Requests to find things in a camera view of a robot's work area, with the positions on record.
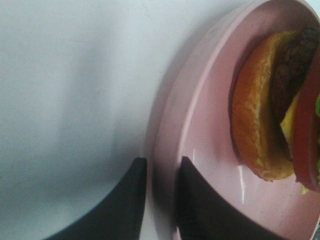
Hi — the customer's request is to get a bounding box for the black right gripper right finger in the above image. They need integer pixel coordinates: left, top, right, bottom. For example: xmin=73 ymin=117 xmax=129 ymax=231
xmin=175 ymin=156 xmax=281 ymax=240

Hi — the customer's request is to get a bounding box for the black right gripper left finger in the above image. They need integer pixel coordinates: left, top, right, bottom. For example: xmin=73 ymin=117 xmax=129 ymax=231
xmin=48 ymin=157 xmax=148 ymax=240

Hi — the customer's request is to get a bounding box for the burger with lettuce and cheese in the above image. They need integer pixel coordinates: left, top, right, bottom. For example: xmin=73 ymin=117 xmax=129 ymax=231
xmin=231 ymin=27 xmax=320 ymax=192

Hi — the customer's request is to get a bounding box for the pink round plate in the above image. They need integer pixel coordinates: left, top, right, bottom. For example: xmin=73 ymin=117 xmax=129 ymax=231
xmin=146 ymin=0 xmax=320 ymax=240

